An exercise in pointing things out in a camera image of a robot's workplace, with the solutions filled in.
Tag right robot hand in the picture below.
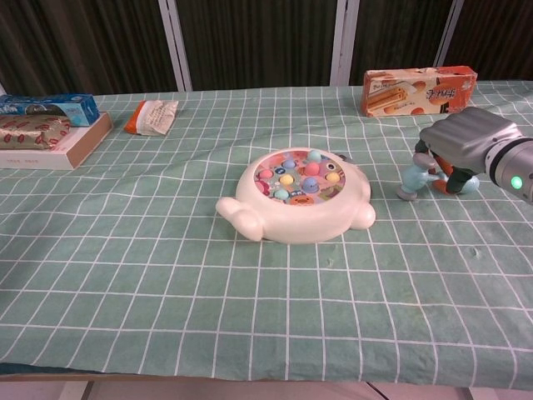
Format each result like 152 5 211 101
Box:
411 106 526 196

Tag light blue toy hammer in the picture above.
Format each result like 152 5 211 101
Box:
396 152 480 202

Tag white whack-a-mole toy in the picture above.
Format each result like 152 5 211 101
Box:
215 147 376 244

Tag orange biscuit box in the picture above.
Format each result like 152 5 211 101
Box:
360 65 478 118

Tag green checked tablecloth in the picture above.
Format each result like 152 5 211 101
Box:
0 79 533 383

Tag orange white snack packet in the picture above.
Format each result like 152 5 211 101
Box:
124 99 180 137

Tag blue cookie box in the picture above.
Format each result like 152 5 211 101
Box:
0 93 101 128

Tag gold pack with red lips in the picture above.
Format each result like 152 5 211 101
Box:
0 115 72 151

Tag white partition post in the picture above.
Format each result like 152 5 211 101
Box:
435 0 466 70
157 0 193 92
331 0 360 87

